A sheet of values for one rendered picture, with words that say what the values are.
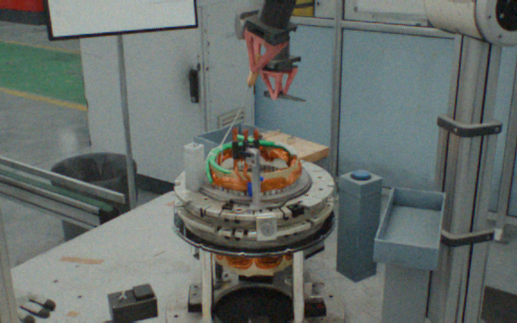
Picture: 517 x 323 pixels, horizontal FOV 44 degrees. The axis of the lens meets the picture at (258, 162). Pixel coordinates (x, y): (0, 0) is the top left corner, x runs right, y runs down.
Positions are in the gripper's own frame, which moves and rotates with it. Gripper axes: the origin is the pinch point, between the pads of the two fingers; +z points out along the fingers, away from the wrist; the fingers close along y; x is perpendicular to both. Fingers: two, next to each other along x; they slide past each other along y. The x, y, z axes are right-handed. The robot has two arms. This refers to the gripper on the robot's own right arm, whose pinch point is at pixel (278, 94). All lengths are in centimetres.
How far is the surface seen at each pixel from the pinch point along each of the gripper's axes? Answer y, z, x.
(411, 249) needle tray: 25, 13, 54
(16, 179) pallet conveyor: 27, 41, -100
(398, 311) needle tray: 19, 31, 49
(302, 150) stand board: 1.1, 12.2, 8.7
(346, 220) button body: 2.5, 25.8, 23.4
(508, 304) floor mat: -132, 119, 12
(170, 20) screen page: -26, -9, -74
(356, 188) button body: 2.8, 16.9, 26.2
